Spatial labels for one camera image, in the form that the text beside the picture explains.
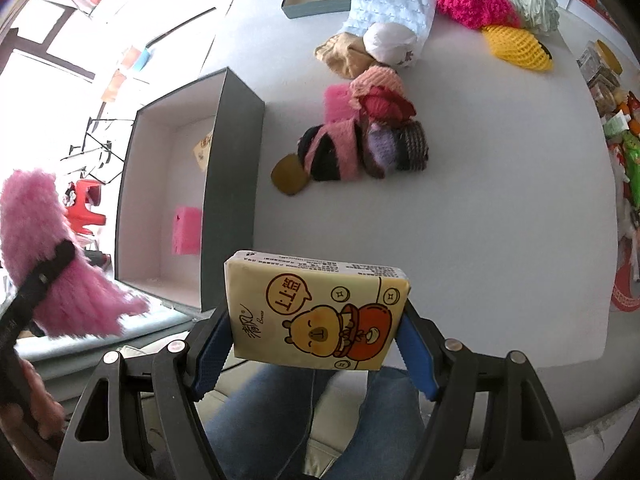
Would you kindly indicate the pile of snack packets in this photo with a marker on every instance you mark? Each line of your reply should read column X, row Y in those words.
column 622, row 135

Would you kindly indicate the yellow capybara tissue pack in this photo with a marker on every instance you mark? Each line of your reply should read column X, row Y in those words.
column 320, row 310

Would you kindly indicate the light blue quilted cloth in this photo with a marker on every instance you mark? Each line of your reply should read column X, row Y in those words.
column 395, row 0

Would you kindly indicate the black metal stand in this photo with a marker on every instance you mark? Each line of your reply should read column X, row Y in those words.
column 95, row 145

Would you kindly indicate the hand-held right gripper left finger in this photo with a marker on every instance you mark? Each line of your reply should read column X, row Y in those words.
column 212, row 360

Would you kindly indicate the purple striped knit sock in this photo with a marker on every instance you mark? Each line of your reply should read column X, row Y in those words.
column 400, row 147

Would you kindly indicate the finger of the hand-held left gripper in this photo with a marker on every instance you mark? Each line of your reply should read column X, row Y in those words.
column 50, row 272

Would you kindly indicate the mint green bath pouf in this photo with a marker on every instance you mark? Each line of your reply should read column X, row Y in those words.
column 530, row 2

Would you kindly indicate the beige knit sock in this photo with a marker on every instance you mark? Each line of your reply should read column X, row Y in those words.
column 342, row 57

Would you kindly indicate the pink fluffy cloth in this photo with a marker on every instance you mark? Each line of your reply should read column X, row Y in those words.
column 35, row 210

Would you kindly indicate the magenta fluffy cloth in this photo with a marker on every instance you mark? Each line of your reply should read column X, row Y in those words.
column 470, row 2

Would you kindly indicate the yellow foam fruit net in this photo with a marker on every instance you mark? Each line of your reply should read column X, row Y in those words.
column 520, row 47

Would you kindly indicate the dark red fabric rose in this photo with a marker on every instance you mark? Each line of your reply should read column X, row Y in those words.
column 387, row 107

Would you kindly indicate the peach knit sock olive cuff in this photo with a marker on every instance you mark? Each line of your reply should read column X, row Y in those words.
column 375, row 80

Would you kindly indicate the yellow red-symbol tissue pack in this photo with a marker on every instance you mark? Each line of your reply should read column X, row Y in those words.
column 202, row 150

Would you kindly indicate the white cloth pouch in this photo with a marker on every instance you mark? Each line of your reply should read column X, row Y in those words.
column 390, row 42

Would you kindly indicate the pink black striped sock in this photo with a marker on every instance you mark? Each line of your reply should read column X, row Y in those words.
column 340, row 150

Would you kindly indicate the pink holed sponge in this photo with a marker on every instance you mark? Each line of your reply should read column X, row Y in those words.
column 186, row 230

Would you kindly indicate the red plastic stool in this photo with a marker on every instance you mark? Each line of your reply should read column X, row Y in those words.
column 85, row 207

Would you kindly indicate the red patterned bag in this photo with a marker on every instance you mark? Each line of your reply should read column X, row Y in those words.
column 627, row 295

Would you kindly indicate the deep grey cardboard box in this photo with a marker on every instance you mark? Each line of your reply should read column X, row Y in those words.
column 230, row 160

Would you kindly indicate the person's left hand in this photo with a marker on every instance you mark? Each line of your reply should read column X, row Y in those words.
column 40, row 420

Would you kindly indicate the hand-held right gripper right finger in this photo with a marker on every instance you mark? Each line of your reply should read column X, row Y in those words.
column 417, row 365

